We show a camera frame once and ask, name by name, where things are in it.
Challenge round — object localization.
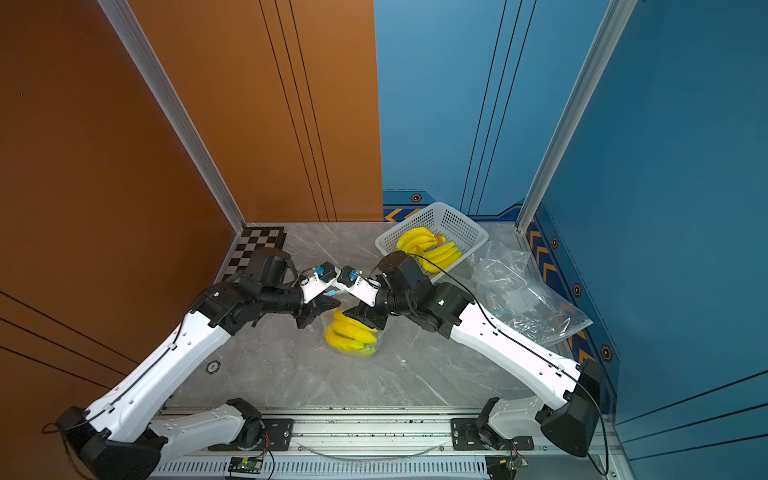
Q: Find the zip-top bag with label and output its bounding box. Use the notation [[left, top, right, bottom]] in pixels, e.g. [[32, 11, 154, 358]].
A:
[[321, 296, 383, 358]]

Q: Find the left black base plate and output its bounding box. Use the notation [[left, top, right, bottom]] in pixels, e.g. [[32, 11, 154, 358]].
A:
[[207, 418, 294, 452]]

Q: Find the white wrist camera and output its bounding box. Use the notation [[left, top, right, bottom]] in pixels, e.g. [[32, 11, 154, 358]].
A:
[[298, 262, 340, 304], [335, 266, 381, 307]]

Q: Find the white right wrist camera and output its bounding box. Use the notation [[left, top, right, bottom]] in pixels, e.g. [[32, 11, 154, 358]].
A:
[[335, 266, 381, 307]]

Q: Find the aluminium corner post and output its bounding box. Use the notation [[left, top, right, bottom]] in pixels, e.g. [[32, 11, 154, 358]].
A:
[[98, 0, 246, 232], [515, 0, 638, 234]]

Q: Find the left aluminium corner post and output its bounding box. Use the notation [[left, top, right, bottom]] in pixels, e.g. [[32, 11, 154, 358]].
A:
[[98, 0, 246, 232]]

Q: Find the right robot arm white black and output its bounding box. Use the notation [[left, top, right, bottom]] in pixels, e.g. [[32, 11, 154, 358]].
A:
[[337, 251, 605, 458]]

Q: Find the white perforated plastic basket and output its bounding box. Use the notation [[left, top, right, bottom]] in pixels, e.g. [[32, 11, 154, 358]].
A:
[[375, 202, 488, 283]]

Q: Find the left green circuit board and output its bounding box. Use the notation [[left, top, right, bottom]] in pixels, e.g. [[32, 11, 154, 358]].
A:
[[227, 456, 264, 476]]

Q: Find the right aluminium corner post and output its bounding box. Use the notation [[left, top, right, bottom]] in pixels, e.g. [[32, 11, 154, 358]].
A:
[[515, 0, 638, 234]]

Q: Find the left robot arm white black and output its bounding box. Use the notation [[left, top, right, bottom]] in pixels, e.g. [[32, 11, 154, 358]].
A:
[[54, 248, 339, 479]]

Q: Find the black brown checkerboard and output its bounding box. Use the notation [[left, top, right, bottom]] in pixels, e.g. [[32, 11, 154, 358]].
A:
[[216, 226, 287, 281]]

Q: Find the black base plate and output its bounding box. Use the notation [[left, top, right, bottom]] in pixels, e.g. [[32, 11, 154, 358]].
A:
[[450, 417, 535, 453], [207, 418, 294, 452]]

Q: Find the zip-top bag blue zipper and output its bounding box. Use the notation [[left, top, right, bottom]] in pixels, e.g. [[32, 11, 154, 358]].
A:
[[478, 282, 593, 347]]

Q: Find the yellow banana bunch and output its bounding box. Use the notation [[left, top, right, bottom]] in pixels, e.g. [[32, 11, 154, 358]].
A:
[[324, 309, 379, 358], [396, 227, 446, 254], [417, 242, 463, 274]]

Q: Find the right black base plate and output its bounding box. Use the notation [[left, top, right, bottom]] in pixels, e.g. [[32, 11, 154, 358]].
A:
[[450, 417, 535, 453]]

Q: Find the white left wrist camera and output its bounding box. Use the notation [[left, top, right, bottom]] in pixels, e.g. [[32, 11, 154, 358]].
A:
[[298, 262, 340, 304]]

